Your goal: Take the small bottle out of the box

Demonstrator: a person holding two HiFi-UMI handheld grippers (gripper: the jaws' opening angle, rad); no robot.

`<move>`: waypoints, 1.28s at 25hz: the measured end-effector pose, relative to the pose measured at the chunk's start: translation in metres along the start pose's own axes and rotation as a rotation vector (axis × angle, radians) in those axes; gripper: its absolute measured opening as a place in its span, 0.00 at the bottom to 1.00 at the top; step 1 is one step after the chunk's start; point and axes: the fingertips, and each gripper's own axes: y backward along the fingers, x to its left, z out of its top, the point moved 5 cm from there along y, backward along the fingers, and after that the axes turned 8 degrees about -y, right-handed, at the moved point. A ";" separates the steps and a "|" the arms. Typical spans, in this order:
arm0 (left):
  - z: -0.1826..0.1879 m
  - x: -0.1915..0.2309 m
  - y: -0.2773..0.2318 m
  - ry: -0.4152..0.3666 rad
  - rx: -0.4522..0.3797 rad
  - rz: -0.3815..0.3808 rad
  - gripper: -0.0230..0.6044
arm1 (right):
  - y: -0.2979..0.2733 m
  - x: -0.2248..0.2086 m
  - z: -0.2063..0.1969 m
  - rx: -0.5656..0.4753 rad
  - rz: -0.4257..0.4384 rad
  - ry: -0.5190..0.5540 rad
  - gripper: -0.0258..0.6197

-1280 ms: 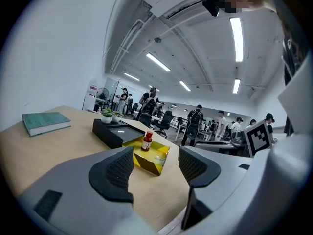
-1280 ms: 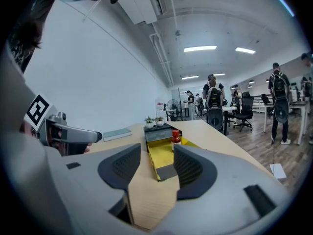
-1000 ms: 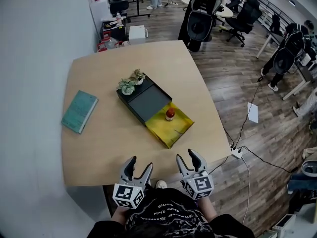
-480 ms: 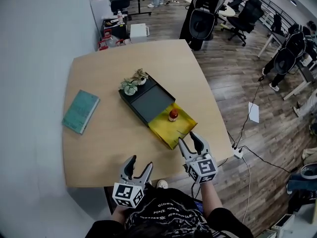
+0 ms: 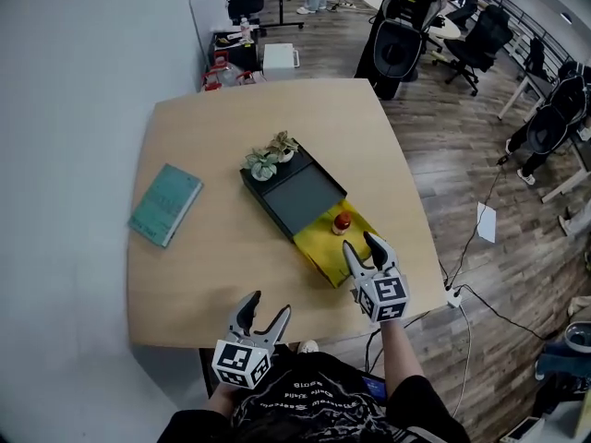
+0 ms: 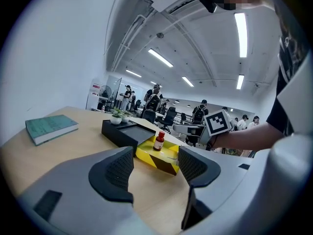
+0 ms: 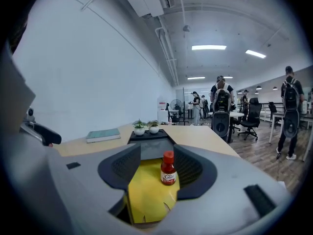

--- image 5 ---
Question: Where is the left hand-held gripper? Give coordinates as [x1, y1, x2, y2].
[211, 290, 293, 390]

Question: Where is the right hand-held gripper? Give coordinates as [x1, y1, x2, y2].
[342, 230, 412, 325]

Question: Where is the small red-capped bottle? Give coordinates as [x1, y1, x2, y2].
[332, 210, 354, 237]

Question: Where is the black box with yellow drawer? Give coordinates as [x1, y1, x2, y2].
[239, 137, 386, 291]

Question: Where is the person's right forearm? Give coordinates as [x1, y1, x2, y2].
[378, 318, 429, 388]

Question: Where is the person's left forearm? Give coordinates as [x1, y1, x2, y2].
[204, 382, 245, 417]

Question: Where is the person's black printed t-shirt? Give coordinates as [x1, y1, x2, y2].
[156, 349, 473, 443]

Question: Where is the white paper sheet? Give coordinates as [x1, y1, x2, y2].
[476, 201, 498, 245]

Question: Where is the blue screen device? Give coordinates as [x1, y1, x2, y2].
[361, 375, 389, 404]

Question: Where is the brownish potted plant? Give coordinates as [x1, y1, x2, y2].
[266, 130, 301, 165]

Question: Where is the pale green potted plant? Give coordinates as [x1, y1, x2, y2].
[244, 147, 281, 183]

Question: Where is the teal book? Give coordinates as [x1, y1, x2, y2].
[127, 162, 205, 249]

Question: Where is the white small cabinet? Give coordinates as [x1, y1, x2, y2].
[261, 42, 302, 83]

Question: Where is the white desk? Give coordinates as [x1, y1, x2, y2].
[538, 129, 591, 205]
[496, 68, 558, 122]

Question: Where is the black low cabinet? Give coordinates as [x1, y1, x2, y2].
[208, 29, 259, 74]

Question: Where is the white round table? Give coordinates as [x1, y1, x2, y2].
[361, 0, 463, 42]

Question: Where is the black office chair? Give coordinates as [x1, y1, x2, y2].
[443, 4, 515, 97]

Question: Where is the black swivel chair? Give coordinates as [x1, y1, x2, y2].
[227, 0, 265, 28]

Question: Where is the black metal railing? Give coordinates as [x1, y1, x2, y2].
[488, 0, 579, 78]

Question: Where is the black cable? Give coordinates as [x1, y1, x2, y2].
[454, 283, 553, 341]
[446, 153, 509, 291]

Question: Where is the white cable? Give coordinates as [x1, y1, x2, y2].
[450, 303, 474, 417]

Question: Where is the clear water jug red handle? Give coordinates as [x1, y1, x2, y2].
[235, 69, 267, 86]
[200, 51, 241, 93]

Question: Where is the black stand frame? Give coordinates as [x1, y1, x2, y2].
[256, 0, 307, 31]

